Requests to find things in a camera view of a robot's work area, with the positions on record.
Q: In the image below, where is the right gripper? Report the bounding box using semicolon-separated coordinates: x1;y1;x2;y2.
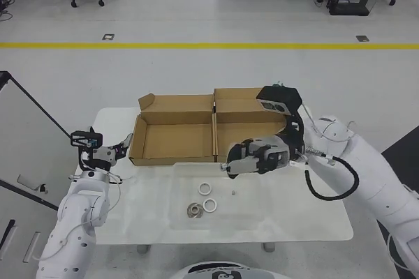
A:
220;131;305;180

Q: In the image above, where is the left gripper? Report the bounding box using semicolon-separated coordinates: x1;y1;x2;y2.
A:
87;133;134;172

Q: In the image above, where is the shallow cardboard box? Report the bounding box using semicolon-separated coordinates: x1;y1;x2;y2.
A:
128;92;218;167
212;86;291;164

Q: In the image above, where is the metal bush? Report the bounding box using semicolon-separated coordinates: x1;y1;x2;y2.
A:
186;202;204;219

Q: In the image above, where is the grey partition panel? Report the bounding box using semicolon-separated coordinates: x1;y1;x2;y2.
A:
0;70;78;211

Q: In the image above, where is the robot body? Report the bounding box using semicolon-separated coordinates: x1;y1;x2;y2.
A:
169;261;291;279

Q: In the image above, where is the black rack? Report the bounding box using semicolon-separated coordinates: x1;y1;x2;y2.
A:
326;0;378;17

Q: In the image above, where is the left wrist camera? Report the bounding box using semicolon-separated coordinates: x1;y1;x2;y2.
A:
69;126;104;172

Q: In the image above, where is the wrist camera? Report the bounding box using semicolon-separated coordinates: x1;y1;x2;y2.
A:
255;82;305;156
69;126;104;172

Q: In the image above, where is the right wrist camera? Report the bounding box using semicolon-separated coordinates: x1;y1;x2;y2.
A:
255;82;305;156

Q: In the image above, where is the black cable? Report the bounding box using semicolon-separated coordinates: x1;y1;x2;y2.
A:
304;147;360;202

